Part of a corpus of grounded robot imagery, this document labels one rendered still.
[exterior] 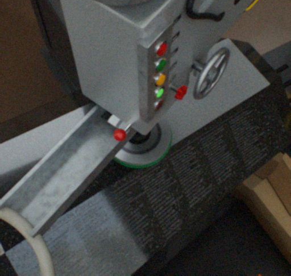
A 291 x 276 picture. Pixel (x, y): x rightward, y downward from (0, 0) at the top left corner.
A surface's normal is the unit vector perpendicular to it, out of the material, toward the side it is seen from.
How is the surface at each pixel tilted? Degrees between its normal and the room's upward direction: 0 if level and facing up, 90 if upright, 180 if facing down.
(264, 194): 0
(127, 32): 90
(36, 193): 2
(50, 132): 0
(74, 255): 45
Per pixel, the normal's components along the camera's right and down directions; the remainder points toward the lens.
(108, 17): -0.61, 0.70
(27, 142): 0.00, -0.48
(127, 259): 0.39, 0.17
